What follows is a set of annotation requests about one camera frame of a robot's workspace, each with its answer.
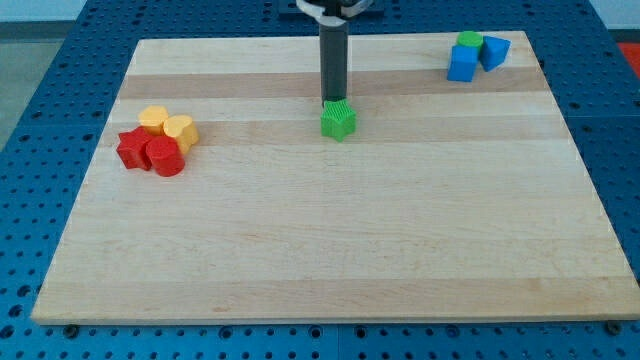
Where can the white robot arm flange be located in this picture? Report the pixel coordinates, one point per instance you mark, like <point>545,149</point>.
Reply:
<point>333,13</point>

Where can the green star block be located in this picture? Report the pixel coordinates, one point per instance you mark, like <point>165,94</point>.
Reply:
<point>338,119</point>

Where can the light wooden board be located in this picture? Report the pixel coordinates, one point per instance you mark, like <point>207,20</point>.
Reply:
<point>451,202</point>

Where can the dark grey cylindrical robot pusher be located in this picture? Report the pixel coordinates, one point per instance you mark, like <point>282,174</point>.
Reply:
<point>333,62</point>

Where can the yellow heart block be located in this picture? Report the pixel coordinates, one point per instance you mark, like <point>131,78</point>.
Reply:
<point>183,130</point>

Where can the red cylinder block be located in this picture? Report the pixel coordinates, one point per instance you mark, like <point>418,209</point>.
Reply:
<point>165,156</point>

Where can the blue cube block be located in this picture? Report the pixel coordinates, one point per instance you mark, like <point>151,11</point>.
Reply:
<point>463,63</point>

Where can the red star block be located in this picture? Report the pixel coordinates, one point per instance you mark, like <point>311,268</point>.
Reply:
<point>132,148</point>

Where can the green cylinder block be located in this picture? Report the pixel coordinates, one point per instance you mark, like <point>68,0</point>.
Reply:
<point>470,39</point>

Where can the blue triangular block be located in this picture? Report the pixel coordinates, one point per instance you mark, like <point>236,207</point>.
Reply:
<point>493,52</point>

